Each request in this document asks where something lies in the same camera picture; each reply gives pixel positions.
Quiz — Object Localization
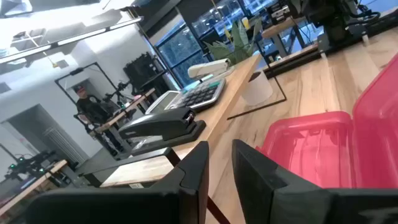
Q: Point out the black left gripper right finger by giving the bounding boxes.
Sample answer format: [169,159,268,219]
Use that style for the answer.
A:
[231,139,398,224]

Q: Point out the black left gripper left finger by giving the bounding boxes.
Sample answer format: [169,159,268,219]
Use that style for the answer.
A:
[24,141,210,224]

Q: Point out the pink translucent plastic box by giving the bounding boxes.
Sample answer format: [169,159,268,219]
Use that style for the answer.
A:
[254,52,398,190]

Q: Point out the black stapler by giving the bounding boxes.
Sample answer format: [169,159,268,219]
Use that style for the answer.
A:
[118,107,207,156]

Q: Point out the background wooden table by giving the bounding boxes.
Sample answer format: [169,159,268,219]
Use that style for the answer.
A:
[90,88,156,134]
[0,159,68,216]

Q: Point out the grey desk calculator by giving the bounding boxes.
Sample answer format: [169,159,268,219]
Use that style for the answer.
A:
[145,77,227,113]

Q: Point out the person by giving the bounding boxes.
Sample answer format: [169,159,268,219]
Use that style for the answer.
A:
[73,85,125,156]

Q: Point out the white stapler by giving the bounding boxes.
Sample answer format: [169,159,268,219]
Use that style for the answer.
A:
[187,58,231,80]

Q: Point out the green snake plant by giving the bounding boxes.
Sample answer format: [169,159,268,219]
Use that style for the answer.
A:
[203,18,264,66]

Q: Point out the overhead LED light bar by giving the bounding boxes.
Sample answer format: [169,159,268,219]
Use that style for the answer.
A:
[0,17,144,65]

